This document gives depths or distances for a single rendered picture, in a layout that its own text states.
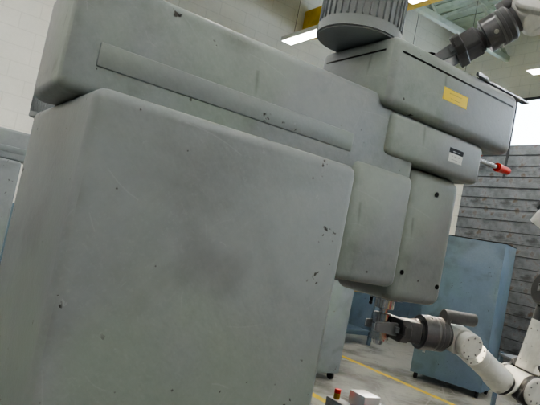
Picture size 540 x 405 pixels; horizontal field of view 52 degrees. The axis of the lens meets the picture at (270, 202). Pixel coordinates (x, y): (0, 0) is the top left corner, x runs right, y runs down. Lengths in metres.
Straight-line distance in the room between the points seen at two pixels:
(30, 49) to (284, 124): 6.79
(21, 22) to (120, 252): 7.06
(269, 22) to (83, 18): 8.32
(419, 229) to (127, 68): 0.77
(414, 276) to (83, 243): 0.83
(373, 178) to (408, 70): 0.26
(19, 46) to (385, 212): 6.81
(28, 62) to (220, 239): 6.93
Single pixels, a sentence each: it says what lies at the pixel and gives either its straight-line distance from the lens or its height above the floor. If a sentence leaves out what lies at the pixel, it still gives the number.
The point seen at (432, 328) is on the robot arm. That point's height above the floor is 1.26.
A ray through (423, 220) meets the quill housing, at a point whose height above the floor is 1.51.
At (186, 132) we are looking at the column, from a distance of 0.87.
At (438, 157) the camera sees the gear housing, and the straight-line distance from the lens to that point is 1.39.
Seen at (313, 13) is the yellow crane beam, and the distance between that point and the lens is 9.47.
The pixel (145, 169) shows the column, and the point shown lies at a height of 1.46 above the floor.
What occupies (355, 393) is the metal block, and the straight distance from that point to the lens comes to 1.50.
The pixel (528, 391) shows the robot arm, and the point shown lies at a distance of 1.72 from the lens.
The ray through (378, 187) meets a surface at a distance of 1.25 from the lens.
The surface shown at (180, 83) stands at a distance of 1.00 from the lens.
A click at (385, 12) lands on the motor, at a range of 1.33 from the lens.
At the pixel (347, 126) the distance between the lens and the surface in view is 1.20.
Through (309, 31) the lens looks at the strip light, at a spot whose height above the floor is 4.30.
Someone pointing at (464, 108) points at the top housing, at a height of 1.79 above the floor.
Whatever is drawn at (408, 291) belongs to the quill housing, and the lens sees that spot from 1.38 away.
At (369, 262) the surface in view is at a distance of 1.25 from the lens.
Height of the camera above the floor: 1.40
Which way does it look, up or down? 4 degrees up
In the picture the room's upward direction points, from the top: 11 degrees clockwise
